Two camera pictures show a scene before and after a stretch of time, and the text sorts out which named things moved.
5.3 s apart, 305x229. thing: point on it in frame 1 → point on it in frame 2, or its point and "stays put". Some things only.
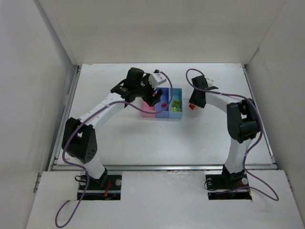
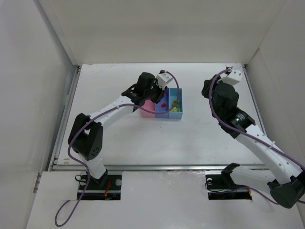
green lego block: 176,103 stays put
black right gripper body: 197,100 → 206,88
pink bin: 146,107 stays put
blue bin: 163,104 stays put
